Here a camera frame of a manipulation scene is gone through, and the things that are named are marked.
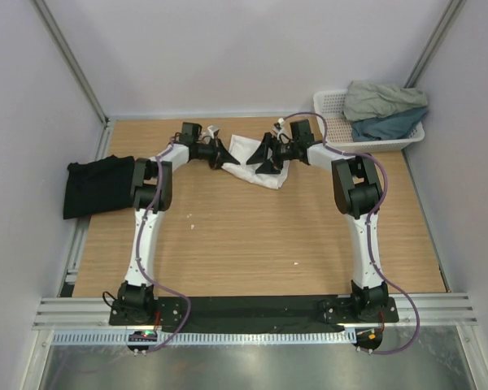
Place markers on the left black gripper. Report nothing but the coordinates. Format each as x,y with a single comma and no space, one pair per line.
220,155

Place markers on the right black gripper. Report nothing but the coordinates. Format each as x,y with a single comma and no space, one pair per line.
262,154

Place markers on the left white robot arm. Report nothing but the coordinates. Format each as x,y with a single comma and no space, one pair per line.
151,193

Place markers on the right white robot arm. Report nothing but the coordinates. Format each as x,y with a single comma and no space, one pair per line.
357,193

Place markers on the white plastic laundry basket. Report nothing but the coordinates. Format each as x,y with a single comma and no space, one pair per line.
329,104

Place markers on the grey t shirt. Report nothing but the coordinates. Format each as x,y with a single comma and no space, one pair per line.
367,100

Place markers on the black folded t shirt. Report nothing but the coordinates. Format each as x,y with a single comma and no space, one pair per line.
98,187

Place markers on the teal blue t shirt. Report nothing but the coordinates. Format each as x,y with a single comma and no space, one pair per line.
393,127

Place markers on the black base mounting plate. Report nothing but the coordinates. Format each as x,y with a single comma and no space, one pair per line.
268,314

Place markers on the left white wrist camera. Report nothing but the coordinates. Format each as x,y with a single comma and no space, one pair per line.
212,131

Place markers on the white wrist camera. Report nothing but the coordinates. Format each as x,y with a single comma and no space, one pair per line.
279,130
212,131

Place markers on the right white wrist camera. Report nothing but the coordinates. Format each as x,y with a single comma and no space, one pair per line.
279,130

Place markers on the aluminium front frame rail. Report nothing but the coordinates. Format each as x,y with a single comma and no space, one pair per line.
427,309

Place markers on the left aluminium corner post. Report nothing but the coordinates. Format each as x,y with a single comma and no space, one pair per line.
69,58

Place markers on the aluminium corner post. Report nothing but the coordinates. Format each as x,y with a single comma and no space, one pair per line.
69,58
437,36

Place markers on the slotted grey cable duct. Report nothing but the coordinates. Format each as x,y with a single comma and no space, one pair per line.
132,337

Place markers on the right aluminium corner post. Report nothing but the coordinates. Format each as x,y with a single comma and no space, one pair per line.
437,36

